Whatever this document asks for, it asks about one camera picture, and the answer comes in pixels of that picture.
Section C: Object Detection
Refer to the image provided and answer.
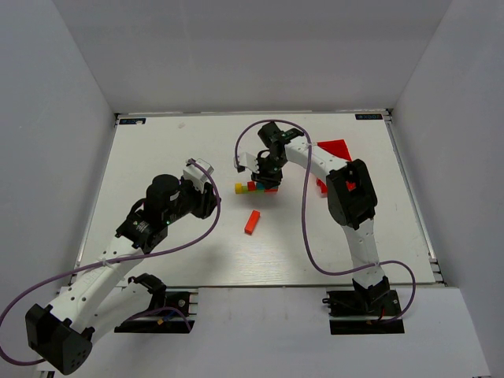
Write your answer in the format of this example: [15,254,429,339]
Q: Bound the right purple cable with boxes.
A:
[234,119,417,324]

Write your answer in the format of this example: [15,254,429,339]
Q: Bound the long red wood block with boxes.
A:
[244,210,261,235]

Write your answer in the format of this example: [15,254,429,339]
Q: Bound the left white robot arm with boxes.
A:
[25,163,220,376]

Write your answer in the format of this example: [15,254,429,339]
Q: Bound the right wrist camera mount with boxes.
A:
[234,152,259,173]

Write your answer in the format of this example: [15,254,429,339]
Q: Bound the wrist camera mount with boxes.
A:
[234,152,259,173]
[182,158,214,193]

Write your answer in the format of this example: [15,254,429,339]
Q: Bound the purple cable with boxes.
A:
[0,157,222,365]
[234,119,417,324]

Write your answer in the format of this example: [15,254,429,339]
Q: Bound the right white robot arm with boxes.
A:
[251,120,390,313]

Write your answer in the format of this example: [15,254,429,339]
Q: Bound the red plastic bin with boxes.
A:
[316,139,352,197]

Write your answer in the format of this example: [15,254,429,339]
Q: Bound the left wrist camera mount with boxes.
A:
[182,158,214,193]

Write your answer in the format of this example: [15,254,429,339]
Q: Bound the right blue corner label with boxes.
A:
[355,113,383,120]

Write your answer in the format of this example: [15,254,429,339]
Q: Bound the small red wood cube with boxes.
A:
[247,181,257,192]

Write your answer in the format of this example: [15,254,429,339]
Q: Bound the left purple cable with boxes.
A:
[0,157,222,365]

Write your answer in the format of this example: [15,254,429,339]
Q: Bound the left blue corner label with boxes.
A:
[119,118,146,124]

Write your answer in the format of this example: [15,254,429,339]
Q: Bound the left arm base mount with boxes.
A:
[113,273,198,335]

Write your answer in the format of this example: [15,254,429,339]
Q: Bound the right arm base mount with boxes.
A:
[322,290,405,335]

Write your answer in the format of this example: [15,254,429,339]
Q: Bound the blue corner label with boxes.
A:
[119,118,146,124]
[355,113,383,120]

